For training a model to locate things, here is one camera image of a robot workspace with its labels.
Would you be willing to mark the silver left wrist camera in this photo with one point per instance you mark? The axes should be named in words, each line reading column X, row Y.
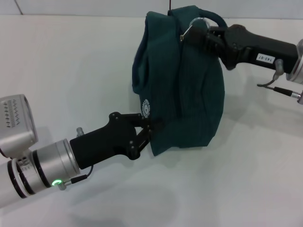
column 16, row 123

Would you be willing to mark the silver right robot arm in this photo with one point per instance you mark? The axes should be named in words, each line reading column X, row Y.
column 297, row 63

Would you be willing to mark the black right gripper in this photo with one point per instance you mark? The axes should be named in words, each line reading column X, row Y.
column 251, row 47

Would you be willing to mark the dark teal fabric bag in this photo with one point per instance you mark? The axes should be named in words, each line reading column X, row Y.
column 184, row 94

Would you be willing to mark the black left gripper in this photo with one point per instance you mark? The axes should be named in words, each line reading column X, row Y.
column 106, row 144

